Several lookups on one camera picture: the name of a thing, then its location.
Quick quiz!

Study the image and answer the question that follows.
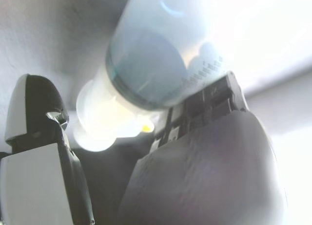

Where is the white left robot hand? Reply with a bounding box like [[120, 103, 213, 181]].
[[0, 71, 289, 225]]

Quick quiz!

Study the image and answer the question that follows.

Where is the large clear plastic syringe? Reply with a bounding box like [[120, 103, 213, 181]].
[[72, 0, 233, 153]]

